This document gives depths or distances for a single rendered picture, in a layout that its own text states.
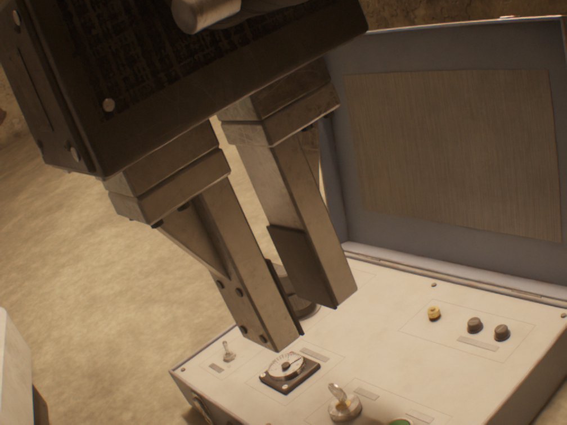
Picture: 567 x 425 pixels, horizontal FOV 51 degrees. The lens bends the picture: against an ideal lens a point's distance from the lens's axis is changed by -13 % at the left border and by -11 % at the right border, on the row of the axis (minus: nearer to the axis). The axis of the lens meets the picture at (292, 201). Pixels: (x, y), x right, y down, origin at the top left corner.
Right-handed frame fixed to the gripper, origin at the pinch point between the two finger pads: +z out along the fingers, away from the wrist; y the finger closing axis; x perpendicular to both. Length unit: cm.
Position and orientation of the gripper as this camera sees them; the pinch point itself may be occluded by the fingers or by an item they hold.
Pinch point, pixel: (284, 279)
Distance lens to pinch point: 51.9
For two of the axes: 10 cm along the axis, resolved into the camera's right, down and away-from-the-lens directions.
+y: -7.3, 5.0, -4.6
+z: 3.6, 8.6, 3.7
